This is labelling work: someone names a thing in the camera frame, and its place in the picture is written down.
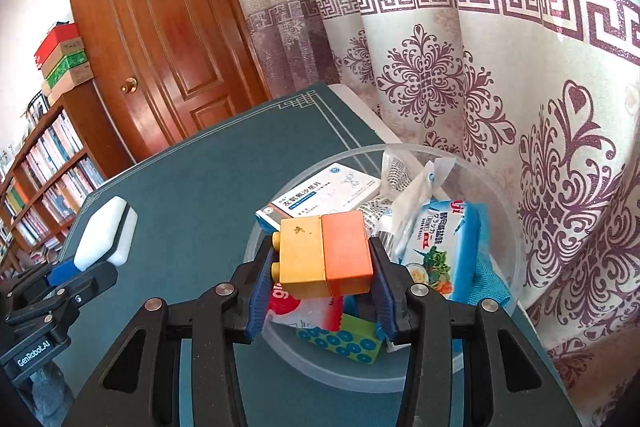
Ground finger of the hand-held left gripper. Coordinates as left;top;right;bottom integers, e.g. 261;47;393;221
6;263;119;325
0;259;81;313

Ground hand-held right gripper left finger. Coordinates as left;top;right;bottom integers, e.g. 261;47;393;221
62;234;276;427

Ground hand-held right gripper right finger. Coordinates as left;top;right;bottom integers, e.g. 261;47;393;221
367;237;583;427

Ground red glue packet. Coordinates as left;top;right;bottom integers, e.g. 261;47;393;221
267;282;346;333

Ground green block blue dots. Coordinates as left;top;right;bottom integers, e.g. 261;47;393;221
295;312;383;365

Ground white sponge black stripe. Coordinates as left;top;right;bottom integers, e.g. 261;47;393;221
74;196;138;272

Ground yellow orange toy block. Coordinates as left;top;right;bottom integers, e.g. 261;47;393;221
270;210;376;301

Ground blue snack packet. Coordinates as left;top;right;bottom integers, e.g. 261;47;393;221
395;198;490;304

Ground clear plastic bowl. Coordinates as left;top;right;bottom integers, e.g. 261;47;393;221
243;143;526;395

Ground white plastic packet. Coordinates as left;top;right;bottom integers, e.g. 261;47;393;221
390;157;457;233

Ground blue cloth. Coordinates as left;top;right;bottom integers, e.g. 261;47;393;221
452;252;513;310

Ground white medicine box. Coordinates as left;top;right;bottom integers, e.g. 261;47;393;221
255;162;381;233

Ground clear printed plastic packet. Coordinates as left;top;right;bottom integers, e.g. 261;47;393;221
381;146;431;195

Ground rows of books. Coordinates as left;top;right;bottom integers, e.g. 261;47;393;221
0;112;103;278

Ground wooden bookshelf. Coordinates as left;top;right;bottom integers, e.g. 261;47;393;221
0;79;133;283

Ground film strip photo decoration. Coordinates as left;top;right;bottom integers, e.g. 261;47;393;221
24;89;51;120

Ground red box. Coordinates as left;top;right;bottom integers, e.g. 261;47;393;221
34;23;83;70

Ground cream purple patterned curtain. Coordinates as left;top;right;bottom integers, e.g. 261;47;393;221
285;0;640;408

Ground wooden door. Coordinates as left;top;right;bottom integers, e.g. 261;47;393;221
64;0;273;162

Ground sheer purple patterned curtain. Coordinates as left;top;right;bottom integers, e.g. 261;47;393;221
210;0;346;100

